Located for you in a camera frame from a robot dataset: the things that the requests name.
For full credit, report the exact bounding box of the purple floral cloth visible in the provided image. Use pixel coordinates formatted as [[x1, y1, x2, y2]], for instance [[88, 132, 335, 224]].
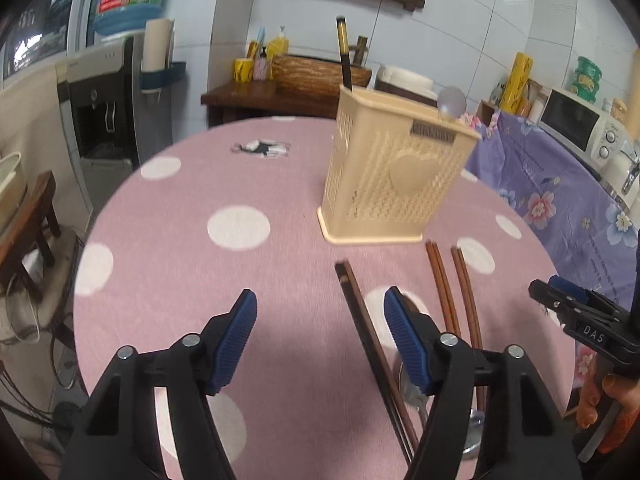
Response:
[[465, 110, 640, 401]]

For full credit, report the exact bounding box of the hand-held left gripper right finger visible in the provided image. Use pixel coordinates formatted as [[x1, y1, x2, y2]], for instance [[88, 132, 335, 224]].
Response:
[[383, 287, 584, 480]]

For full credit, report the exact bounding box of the person's right hand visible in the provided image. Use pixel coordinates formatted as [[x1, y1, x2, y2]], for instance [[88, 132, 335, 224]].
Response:
[[575, 367, 640, 456]]

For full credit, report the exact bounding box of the metal spoon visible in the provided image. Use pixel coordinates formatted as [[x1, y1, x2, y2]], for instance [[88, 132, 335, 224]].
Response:
[[437, 86, 467, 122], [399, 360, 487, 461]]

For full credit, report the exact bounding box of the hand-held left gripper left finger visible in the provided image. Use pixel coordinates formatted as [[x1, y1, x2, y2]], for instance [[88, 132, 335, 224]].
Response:
[[59, 288, 258, 480]]

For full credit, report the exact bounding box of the beige plastic utensil holder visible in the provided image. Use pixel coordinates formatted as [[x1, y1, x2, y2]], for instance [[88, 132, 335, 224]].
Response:
[[317, 84, 483, 245]]

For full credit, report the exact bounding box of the brown wooden chopstick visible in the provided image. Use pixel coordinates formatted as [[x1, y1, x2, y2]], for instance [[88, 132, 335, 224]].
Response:
[[456, 246, 488, 411], [451, 246, 483, 411], [425, 242, 456, 335], [432, 242, 462, 335]]

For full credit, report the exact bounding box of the white cable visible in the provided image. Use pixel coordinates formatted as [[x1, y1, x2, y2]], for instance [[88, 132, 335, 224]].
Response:
[[5, 280, 56, 346]]

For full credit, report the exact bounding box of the woven wash basin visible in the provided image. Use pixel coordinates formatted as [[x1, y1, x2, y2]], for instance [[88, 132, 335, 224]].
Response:
[[272, 54, 373, 101]]

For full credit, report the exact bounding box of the white cooking pot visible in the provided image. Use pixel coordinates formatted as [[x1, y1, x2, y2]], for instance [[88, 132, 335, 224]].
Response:
[[0, 152, 26, 226]]

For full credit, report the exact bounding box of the aluminium sliding window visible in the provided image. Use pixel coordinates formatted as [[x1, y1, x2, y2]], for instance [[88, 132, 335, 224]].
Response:
[[0, 0, 96, 81]]

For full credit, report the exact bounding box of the yellow wrap roll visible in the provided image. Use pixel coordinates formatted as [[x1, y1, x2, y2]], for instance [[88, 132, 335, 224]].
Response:
[[500, 52, 533, 113]]

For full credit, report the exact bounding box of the glass jar with grains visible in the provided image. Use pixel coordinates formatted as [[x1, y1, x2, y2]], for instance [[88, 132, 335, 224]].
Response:
[[520, 80, 543, 121]]

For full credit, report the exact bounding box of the white brown rice cooker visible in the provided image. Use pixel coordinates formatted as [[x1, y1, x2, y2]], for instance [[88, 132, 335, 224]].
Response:
[[375, 64, 441, 106]]

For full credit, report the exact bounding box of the dark wooden stool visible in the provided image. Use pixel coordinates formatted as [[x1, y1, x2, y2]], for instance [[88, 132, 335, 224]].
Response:
[[0, 170, 63, 301]]

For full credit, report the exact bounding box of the dark brown chopstick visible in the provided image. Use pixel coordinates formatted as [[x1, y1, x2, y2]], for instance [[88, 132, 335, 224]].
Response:
[[335, 261, 412, 467], [342, 260, 420, 461]]

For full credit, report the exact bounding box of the black gold chopstick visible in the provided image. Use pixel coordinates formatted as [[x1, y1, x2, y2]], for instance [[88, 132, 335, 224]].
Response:
[[336, 16, 354, 92]]

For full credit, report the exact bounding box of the light wooden crate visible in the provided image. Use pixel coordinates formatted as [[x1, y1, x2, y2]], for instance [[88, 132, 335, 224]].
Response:
[[475, 100, 501, 126]]

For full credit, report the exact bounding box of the yellow soap pump bottle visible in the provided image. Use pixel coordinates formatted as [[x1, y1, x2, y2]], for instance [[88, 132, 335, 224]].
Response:
[[266, 25, 290, 58]]

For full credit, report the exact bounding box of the white microwave oven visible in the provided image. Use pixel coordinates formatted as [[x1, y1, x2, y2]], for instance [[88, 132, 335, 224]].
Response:
[[537, 87, 626, 161]]

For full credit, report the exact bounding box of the grey water dispenser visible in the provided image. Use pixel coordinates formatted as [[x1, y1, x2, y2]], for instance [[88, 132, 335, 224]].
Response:
[[56, 35, 176, 221]]

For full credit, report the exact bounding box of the white kettle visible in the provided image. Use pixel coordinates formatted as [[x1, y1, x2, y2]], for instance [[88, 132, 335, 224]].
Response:
[[602, 140, 640, 201]]

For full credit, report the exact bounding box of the dark wooden cabinet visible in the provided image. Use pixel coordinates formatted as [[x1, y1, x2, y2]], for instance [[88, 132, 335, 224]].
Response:
[[201, 80, 341, 128]]

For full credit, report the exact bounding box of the beige paper cup tube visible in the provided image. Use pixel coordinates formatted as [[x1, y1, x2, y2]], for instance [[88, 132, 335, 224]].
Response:
[[142, 17, 176, 73]]

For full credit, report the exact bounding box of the blue cup holder tray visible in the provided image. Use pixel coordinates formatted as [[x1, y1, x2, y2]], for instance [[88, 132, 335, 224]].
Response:
[[140, 62, 187, 93]]

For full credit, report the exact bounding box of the pink polka dot tablecloth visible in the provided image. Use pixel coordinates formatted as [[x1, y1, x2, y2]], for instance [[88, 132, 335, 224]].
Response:
[[72, 116, 576, 480]]

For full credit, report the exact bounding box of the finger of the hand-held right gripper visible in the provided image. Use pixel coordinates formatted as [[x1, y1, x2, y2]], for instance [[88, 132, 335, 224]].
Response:
[[528, 279, 584, 317], [548, 275, 619, 314]]

